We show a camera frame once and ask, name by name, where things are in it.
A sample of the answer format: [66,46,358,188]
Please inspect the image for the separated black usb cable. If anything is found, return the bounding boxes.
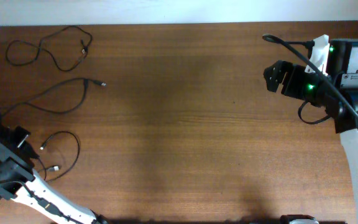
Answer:
[5,25,93,73]
[0,77,107,118]

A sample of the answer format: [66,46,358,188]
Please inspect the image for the black cable bundle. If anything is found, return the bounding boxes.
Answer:
[37,130,81,184]

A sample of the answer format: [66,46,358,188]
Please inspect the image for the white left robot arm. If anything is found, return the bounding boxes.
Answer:
[0,122,109,224]

